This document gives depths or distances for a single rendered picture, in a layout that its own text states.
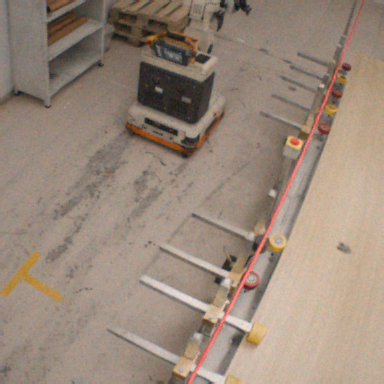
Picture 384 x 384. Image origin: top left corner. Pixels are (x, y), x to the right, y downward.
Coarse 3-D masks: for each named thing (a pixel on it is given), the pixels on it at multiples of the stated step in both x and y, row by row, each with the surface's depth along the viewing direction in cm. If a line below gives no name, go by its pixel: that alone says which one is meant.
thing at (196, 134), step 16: (224, 96) 383; (128, 112) 357; (144, 112) 353; (160, 112) 354; (208, 112) 363; (128, 128) 367; (144, 128) 359; (192, 128) 345; (208, 128) 367; (176, 144) 356; (192, 144) 349
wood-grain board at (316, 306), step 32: (352, 64) 340; (352, 96) 299; (352, 128) 270; (320, 160) 243; (352, 160) 248; (320, 192) 226; (352, 192) 229; (320, 224) 210; (352, 224) 213; (288, 256) 195; (320, 256) 197; (352, 256) 199; (288, 288) 183; (320, 288) 185; (352, 288) 186; (256, 320) 171; (288, 320) 172; (320, 320) 174; (352, 320) 175; (256, 352) 161; (288, 352) 162; (320, 352) 163; (352, 352) 164
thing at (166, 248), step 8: (160, 248) 196; (168, 248) 195; (176, 256) 194; (184, 256) 193; (192, 256) 194; (192, 264) 193; (200, 264) 191; (208, 264) 192; (208, 272) 192; (216, 272) 190; (224, 272) 190
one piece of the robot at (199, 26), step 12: (192, 0) 312; (204, 0) 309; (216, 0) 305; (192, 12) 318; (204, 12) 313; (192, 24) 331; (204, 24) 327; (192, 36) 338; (204, 36) 334; (204, 48) 340
